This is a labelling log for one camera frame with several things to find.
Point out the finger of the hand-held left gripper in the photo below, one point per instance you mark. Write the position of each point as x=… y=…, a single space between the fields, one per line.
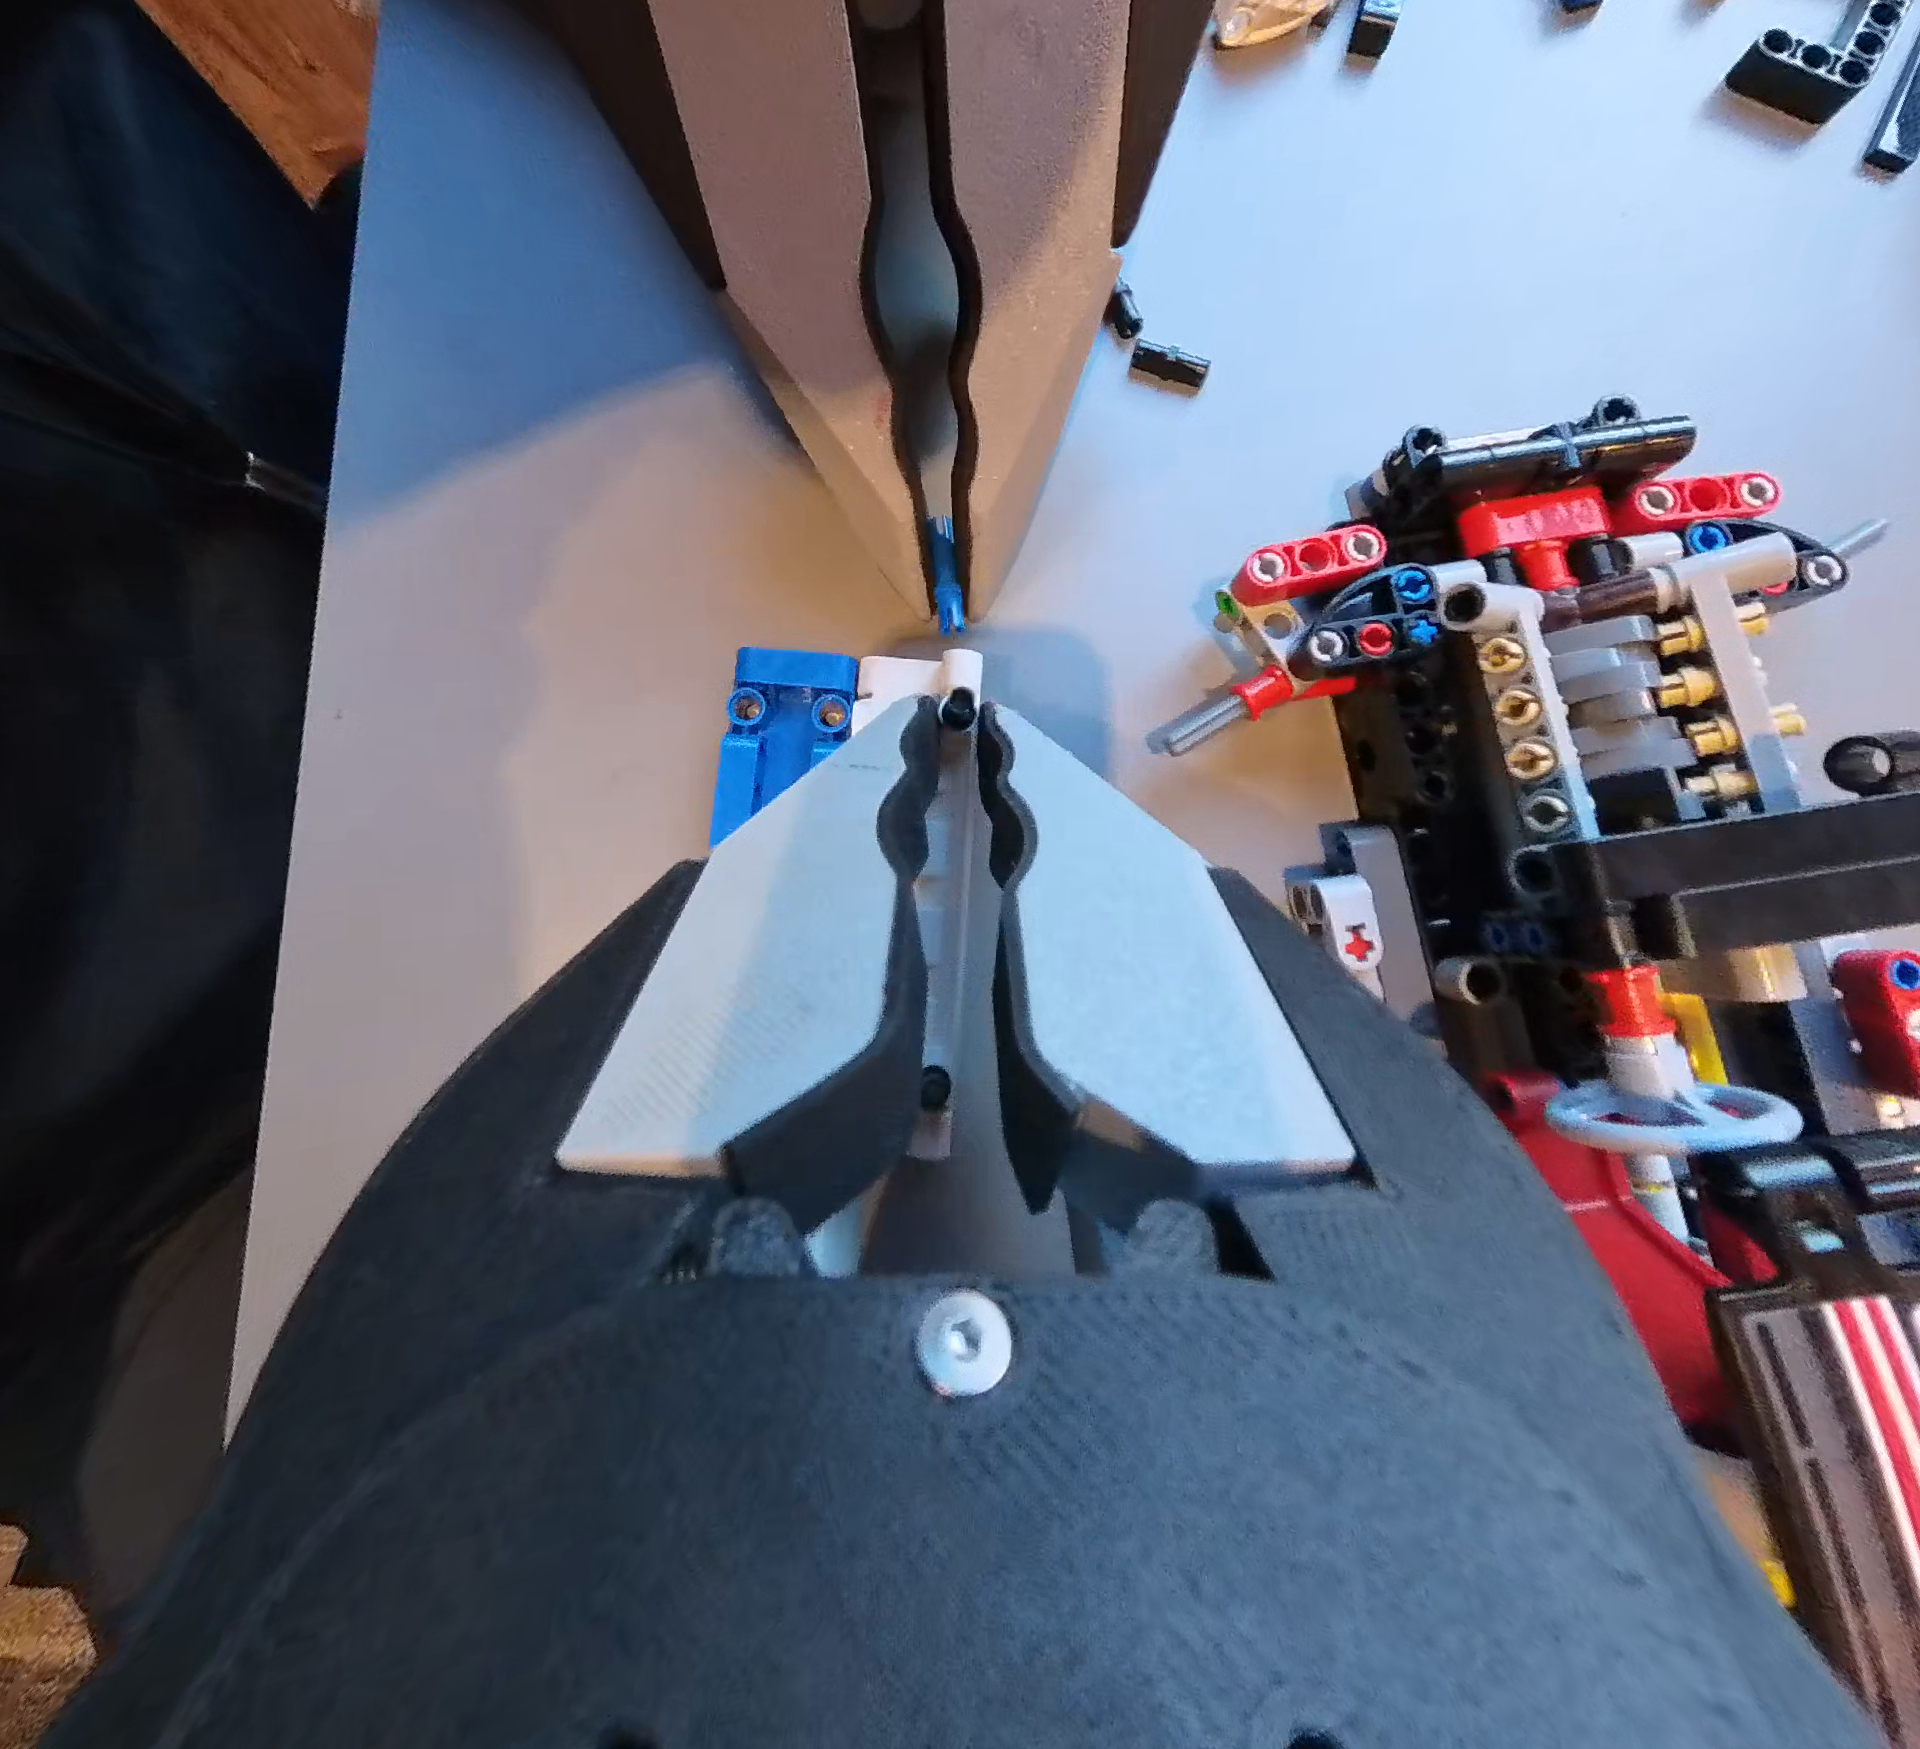
x=1035 y=130
x=766 y=130

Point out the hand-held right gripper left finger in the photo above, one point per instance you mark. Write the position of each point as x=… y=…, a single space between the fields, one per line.
x=736 y=1014

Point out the grey desk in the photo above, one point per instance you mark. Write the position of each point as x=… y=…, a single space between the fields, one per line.
x=523 y=578

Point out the black brick race car model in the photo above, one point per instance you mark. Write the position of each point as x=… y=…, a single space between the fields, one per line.
x=1575 y=759

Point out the blue connector pin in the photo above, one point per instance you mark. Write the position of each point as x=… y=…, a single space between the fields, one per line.
x=946 y=565

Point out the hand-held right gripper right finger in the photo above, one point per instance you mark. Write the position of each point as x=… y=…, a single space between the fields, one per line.
x=1170 y=1029

